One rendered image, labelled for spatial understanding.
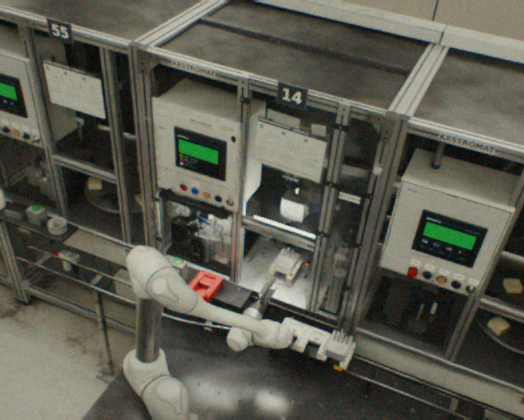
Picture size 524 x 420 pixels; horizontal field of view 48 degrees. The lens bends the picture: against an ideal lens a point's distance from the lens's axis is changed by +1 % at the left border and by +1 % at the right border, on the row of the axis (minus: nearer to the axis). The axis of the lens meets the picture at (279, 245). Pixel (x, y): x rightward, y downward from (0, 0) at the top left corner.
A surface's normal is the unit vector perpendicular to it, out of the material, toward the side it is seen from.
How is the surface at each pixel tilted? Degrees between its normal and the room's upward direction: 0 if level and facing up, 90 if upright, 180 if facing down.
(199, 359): 0
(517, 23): 90
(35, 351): 0
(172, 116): 90
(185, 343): 0
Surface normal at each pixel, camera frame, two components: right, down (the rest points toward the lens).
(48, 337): 0.08, -0.75
